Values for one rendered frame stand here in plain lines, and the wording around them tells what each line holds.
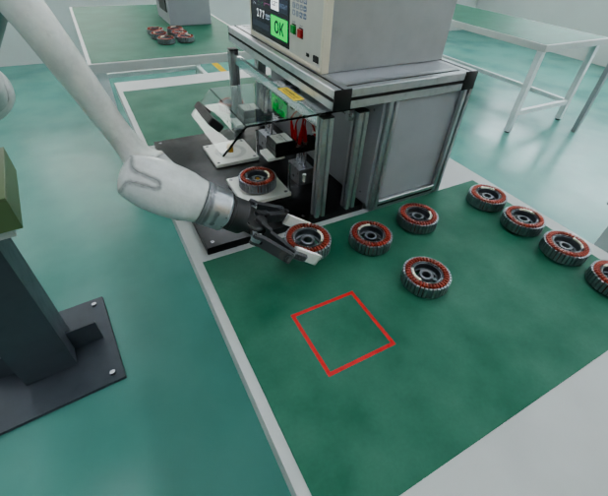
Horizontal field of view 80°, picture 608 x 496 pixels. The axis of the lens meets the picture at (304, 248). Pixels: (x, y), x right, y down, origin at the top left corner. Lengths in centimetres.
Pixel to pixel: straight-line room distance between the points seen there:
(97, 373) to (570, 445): 152
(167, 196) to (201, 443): 100
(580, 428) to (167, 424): 124
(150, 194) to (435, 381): 63
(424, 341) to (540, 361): 23
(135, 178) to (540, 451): 83
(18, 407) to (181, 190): 125
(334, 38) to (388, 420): 80
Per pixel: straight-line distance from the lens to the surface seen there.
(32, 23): 79
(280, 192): 109
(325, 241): 85
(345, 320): 80
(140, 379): 167
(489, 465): 74
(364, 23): 99
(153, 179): 72
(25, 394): 181
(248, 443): 147
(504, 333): 90
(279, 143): 106
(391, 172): 109
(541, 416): 82
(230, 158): 128
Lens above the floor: 138
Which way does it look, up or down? 42 degrees down
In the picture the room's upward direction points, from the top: 3 degrees clockwise
